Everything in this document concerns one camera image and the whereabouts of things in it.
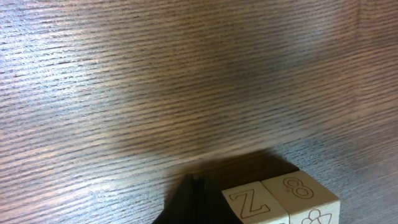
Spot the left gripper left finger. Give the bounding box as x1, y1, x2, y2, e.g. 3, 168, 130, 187
152, 175, 195, 224

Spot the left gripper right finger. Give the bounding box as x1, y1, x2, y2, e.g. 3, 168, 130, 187
193, 177, 242, 224

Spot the wooden block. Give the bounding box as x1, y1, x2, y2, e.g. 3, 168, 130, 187
222, 181, 290, 224

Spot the blue H letter block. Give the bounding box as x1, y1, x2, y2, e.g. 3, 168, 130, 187
262, 170, 341, 224

